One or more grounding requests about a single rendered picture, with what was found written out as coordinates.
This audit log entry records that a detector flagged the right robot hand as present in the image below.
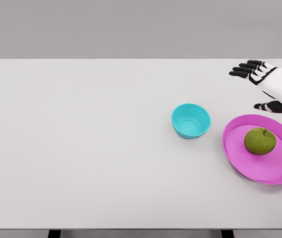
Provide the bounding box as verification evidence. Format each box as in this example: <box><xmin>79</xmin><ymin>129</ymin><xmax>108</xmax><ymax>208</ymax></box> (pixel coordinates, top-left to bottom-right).
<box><xmin>228</xmin><ymin>59</ymin><xmax>282</xmax><ymax>114</ymax></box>

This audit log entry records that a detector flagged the blue bowl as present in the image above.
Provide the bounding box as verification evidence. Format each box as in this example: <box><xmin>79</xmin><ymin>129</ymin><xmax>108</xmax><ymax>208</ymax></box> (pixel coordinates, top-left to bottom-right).
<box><xmin>171</xmin><ymin>103</ymin><xmax>211</xmax><ymax>140</ymax></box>

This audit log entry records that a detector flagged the pink plate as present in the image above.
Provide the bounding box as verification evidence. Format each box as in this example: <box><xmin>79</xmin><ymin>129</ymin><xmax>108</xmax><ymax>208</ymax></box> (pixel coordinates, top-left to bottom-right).
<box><xmin>221</xmin><ymin>114</ymin><xmax>282</xmax><ymax>185</ymax></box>

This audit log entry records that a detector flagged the green apple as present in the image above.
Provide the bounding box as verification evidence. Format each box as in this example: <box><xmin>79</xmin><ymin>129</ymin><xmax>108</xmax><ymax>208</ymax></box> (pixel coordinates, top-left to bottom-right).
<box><xmin>244</xmin><ymin>127</ymin><xmax>277</xmax><ymax>156</ymax></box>

